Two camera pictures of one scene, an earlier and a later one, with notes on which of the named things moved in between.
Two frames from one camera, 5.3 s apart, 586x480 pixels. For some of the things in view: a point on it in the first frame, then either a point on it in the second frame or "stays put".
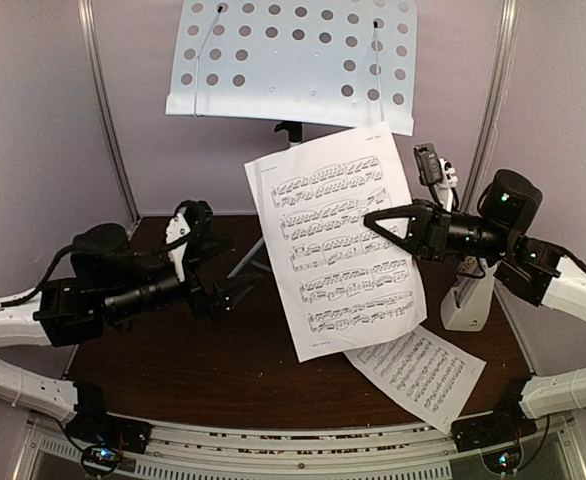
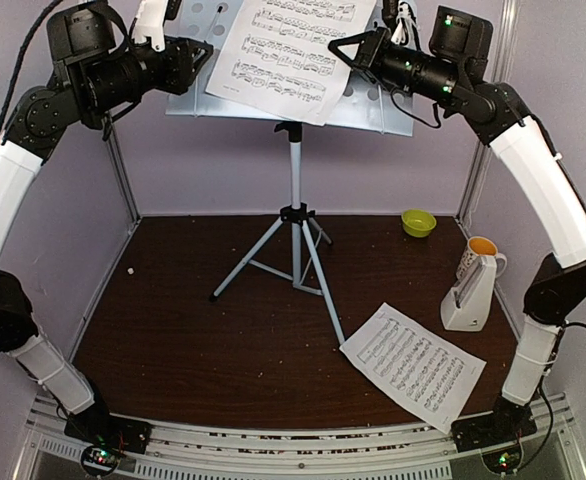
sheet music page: x=424 y=371 stays put
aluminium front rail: x=182 y=450 stays put
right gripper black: x=431 y=223 to x=369 y=54
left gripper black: x=214 y=302 to x=181 y=73
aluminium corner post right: x=494 y=105 stays put
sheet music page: x=340 y=282 to x=275 y=54
